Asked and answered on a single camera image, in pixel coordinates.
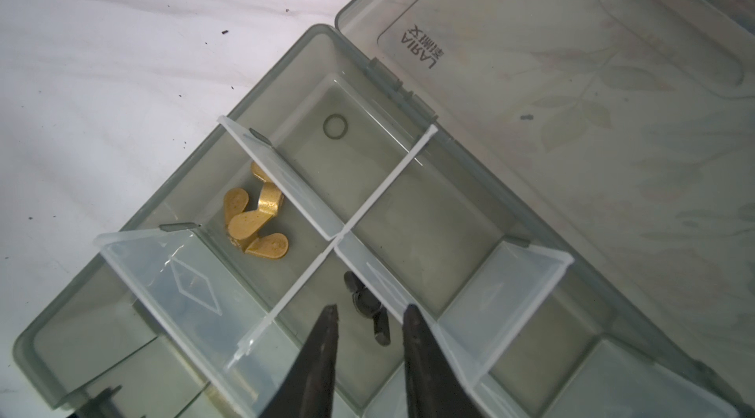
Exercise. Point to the black wing nut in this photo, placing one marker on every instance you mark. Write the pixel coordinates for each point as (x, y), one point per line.
(369, 306)

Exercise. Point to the grey plastic organizer box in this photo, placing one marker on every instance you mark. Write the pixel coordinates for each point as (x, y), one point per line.
(565, 189)

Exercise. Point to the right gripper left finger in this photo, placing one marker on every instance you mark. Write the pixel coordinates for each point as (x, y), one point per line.
(308, 389)

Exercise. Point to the brass wing nut in box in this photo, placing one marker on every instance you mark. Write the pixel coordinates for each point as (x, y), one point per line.
(236, 201)

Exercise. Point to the brass wing nut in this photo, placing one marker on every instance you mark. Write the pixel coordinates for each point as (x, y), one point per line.
(236, 201)
(244, 231)

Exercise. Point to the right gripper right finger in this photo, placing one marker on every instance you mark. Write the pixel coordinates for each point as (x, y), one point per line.
(432, 389)

